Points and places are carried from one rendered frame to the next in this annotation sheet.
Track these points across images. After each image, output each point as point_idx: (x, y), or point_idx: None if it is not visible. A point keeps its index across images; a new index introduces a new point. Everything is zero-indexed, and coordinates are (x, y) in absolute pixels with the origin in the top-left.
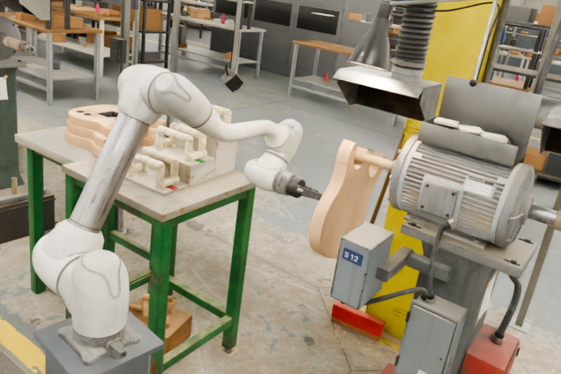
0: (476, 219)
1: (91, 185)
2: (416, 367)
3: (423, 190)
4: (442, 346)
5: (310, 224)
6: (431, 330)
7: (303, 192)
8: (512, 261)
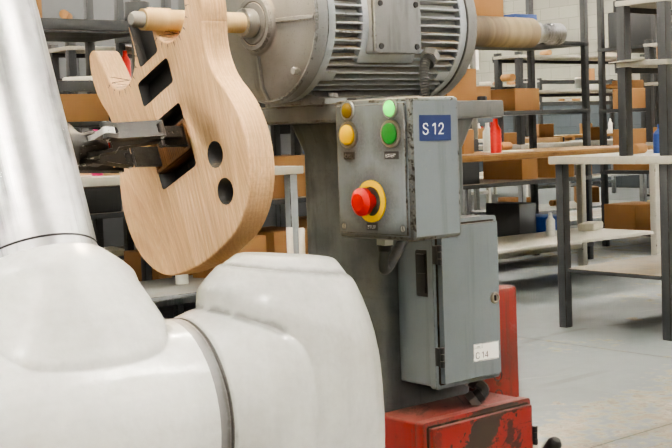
0: (440, 41)
1: (36, 99)
2: (470, 344)
3: (376, 14)
4: (490, 272)
5: (250, 156)
6: (472, 254)
7: (121, 133)
8: (484, 96)
